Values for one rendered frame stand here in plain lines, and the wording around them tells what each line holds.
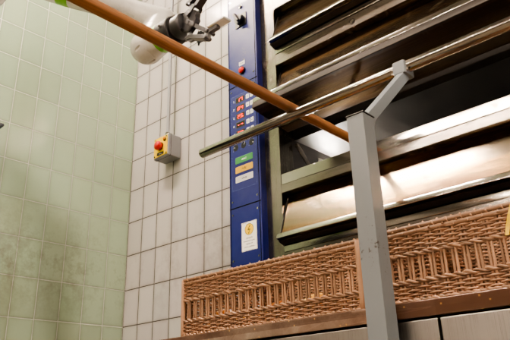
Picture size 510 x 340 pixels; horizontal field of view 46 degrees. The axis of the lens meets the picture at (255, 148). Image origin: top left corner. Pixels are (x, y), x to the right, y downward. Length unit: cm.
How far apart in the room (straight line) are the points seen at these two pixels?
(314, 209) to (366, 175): 86
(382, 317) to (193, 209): 146
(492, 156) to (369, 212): 67
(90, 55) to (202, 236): 108
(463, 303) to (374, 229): 20
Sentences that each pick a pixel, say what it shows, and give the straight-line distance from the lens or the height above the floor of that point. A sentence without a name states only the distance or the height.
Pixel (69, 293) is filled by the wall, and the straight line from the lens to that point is 257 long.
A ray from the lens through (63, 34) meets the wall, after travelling 294.
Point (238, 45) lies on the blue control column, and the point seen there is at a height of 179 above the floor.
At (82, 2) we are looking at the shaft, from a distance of 131.
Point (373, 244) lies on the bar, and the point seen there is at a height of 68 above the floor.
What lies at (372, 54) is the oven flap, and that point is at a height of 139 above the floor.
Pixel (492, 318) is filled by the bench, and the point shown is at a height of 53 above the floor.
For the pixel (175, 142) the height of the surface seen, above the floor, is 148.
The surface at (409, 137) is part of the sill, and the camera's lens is 188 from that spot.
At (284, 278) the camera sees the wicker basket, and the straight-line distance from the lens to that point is 140.
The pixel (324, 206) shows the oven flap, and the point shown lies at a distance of 200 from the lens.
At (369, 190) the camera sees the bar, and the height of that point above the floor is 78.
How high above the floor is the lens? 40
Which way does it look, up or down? 24 degrees up
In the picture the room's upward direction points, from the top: 2 degrees counter-clockwise
